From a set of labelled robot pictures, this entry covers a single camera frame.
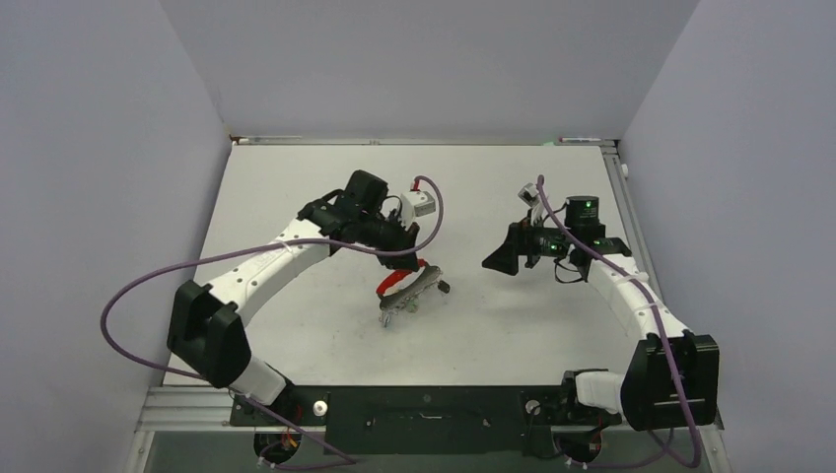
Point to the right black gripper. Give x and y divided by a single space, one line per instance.
520 241

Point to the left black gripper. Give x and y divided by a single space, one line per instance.
404 238

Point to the red handled metal key holder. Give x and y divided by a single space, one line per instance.
401 289

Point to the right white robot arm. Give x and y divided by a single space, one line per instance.
590 249

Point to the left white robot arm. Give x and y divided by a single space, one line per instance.
207 327

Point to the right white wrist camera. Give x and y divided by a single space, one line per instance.
530 196

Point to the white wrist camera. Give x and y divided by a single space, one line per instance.
415 204
530 196

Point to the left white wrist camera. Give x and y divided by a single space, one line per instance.
415 204

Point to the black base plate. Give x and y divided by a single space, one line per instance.
424 419

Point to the aluminium frame rail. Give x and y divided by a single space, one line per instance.
630 209

